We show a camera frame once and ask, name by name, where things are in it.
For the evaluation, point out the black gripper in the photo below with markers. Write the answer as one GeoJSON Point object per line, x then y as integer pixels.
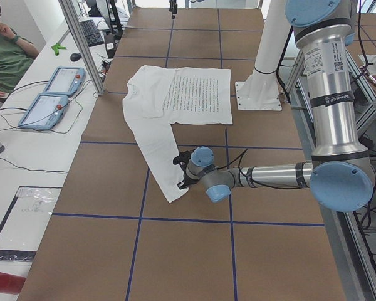
{"type": "Point", "coordinates": [187, 182]}

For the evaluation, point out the white long-sleeve printed shirt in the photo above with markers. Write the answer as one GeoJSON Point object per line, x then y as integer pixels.
{"type": "Point", "coordinates": [159, 97]}

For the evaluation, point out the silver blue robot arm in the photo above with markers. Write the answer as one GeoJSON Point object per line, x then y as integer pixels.
{"type": "Point", "coordinates": [339, 173]}

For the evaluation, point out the upper blue teach pendant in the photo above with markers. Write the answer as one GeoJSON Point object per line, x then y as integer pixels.
{"type": "Point", "coordinates": [65, 81]}

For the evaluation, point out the blue teach pendant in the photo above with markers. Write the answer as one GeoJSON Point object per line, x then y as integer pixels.
{"type": "Point", "coordinates": [45, 112]}
{"type": "Point", "coordinates": [65, 81]}

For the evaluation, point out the lower blue teach pendant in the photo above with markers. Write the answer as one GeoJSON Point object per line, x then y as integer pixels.
{"type": "Point", "coordinates": [45, 112]}

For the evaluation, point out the black computer mouse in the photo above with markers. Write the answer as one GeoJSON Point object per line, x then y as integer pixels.
{"type": "Point", "coordinates": [75, 57]}

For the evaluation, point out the black keyboard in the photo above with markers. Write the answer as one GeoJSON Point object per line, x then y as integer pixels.
{"type": "Point", "coordinates": [91, 33]}

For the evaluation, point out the green plastic clamp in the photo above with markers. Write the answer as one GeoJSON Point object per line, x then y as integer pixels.
{"type": "Point", "coordinates": [56, 48]}

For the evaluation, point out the plastic sleeve with paper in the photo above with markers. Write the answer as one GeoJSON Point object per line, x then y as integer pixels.
{"type": "Point", "coordinates": [25, 222]}

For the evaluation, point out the person in green shirt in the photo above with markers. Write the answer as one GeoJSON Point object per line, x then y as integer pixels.
{"type": "Point", "coordinates": [16, 56]}

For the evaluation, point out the red object at corner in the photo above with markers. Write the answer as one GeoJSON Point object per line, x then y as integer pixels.
{"type": "Point", "coordinates": [11, 284]}

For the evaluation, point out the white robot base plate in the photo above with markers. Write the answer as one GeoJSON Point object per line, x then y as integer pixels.
{"type": "Point", "coordinates": [265, 98]}

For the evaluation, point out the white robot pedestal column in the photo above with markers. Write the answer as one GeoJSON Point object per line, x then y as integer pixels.
{"type": "Point", "coordinates": [275, 32]}

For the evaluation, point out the aluminium frame post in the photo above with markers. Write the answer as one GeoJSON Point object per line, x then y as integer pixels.
{"type": "Point", "coordinates": [73, 23]}

